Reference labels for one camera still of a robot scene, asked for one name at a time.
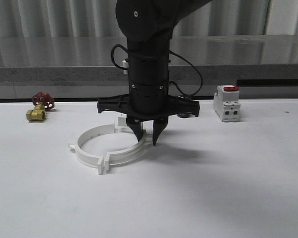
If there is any brass valve red handwheel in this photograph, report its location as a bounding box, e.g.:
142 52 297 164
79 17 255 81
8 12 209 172
26 92 55 121

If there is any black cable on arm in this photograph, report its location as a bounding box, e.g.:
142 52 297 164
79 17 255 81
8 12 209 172
111 44 203 96

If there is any white circuit breaker red switch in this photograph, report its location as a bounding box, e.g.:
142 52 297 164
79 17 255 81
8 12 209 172
213 85 241 122

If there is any grey stone countertop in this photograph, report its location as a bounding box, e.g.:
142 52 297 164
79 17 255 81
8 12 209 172
0 35 298 87

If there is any black cylindrical capacitor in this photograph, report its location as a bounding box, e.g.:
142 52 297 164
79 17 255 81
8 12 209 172
177 114 191 119

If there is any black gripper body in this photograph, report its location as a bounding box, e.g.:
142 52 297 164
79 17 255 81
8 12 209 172
97 83 199 124

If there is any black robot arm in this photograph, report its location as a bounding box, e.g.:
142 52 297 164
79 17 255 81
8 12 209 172
97 0 206 142

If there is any white half-ring pipe clamp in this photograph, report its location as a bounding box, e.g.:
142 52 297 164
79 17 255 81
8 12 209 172
101 114 147 171

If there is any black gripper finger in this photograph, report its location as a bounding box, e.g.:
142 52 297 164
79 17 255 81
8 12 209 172
152 119 168 146
126 118 144 141

